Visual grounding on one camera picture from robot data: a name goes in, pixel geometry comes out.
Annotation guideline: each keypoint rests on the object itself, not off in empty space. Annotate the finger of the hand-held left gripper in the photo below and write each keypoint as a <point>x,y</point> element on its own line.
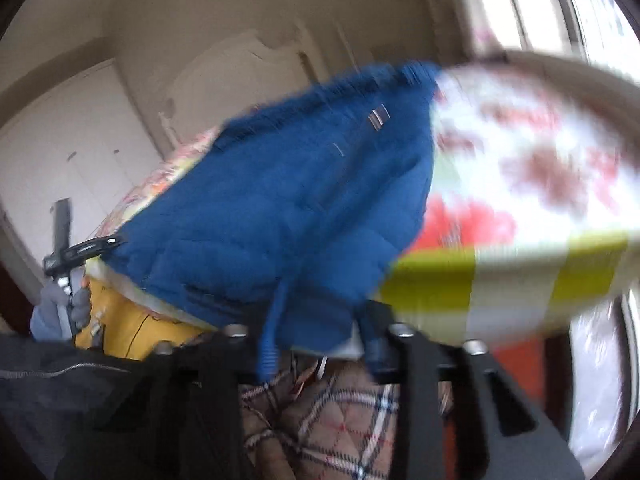
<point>62,225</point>
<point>95,246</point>

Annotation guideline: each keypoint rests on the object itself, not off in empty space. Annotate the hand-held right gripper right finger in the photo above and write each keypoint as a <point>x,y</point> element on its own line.
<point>377,347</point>

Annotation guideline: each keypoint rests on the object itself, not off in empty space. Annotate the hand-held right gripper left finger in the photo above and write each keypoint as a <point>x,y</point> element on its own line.
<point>270,340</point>

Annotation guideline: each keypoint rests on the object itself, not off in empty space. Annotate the blue quilted jacket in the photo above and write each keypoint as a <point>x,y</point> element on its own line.
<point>300,200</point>

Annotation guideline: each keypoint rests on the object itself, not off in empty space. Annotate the white wardrobe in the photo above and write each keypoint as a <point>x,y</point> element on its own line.
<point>75,150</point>

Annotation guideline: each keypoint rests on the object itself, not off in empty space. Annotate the plaid cloth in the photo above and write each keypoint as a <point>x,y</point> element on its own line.
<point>325,425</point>

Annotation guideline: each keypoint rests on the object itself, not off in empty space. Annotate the red cloth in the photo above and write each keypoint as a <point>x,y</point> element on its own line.
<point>505,365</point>

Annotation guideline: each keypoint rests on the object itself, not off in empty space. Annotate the dark cloth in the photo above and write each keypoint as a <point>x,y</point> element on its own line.
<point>50,400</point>

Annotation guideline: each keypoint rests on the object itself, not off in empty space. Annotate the white plastic bag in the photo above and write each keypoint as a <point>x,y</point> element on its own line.
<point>595,385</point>

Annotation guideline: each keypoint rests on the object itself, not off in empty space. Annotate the white bed headboard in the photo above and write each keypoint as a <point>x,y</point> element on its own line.
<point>235,70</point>

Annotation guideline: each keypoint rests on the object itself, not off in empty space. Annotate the floral quilt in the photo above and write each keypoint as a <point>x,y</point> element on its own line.
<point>525,160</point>

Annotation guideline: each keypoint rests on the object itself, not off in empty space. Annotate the sailboat print curtain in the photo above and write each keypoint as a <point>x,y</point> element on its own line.
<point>480,5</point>

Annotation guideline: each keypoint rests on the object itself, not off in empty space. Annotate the dark framed window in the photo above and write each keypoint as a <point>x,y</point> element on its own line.
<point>595,0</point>

